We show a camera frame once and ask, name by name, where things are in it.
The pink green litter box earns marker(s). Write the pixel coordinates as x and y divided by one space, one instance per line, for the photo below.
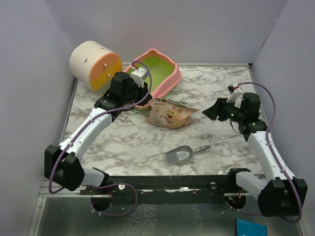
165 72

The cream orange cylindrical cat house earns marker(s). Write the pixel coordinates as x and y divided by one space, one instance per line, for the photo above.
94 65

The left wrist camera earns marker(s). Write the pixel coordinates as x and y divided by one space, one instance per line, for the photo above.
139 75

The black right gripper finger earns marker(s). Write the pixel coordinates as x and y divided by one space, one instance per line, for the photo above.
212 115
213 110

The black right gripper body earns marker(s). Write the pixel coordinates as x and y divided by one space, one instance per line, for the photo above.
229 110

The cat litter bag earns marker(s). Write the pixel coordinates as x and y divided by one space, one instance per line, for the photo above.
170 114

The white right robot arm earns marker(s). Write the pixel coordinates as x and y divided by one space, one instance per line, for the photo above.
282 194

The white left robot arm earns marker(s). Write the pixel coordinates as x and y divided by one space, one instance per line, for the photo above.
62 163

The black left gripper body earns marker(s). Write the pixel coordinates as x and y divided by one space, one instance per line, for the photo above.
136 94

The blue card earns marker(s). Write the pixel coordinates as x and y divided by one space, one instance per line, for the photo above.
246 228

